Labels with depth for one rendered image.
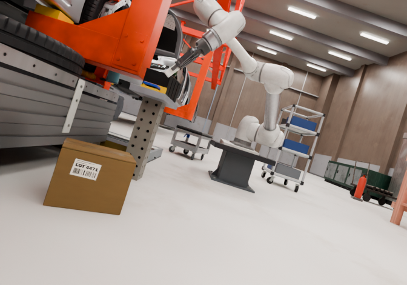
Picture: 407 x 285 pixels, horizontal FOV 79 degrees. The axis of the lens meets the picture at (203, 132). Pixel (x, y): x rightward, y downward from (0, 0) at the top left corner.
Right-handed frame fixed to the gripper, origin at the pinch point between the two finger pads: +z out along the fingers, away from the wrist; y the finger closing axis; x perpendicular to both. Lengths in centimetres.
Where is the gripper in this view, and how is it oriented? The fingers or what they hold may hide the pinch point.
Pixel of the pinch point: (171, 70)
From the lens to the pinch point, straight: 120.1
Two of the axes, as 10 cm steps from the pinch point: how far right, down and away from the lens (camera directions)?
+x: -6.0, -8.0, 0.2
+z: -8.0, 6.0, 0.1
